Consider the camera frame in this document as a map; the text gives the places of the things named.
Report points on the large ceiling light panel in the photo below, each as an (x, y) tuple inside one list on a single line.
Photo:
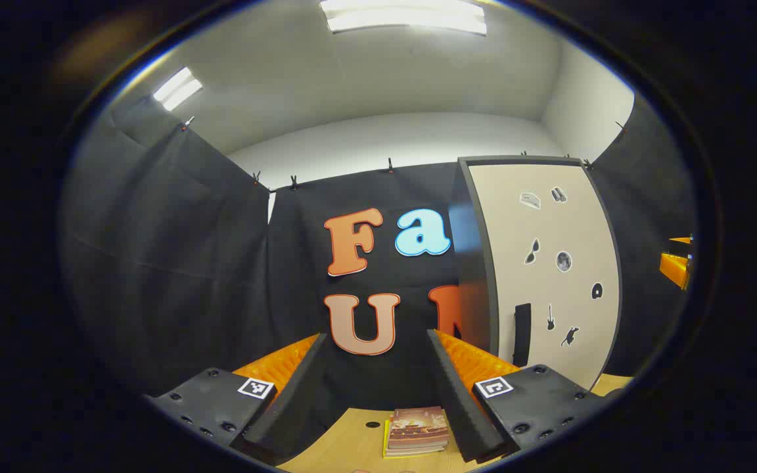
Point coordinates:
[(405, 16)]

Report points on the black backdrop cloth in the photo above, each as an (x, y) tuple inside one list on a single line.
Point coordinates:
[(175, 263)]

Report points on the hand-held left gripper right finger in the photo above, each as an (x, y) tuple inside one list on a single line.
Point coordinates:
[(454, 394)]

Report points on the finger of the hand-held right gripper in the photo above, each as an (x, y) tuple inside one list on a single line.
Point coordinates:
[(681, 242), (675, 268)]

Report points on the beige cabinet door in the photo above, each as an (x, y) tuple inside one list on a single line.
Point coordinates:
[(582, 217)]

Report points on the dark grey cabinet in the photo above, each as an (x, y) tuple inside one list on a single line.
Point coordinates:
[(474, 263)]

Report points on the small ceiling light panel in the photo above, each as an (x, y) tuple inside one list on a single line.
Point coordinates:
[(177, 89)]

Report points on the reddish-brown book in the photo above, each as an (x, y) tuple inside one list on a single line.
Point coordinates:
[(418, 427)]

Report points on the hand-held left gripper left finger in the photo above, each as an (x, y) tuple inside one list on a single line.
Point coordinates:
[(299, 387)]

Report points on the row of black cloth clips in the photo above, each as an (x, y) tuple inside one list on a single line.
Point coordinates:
[(389, 165)]

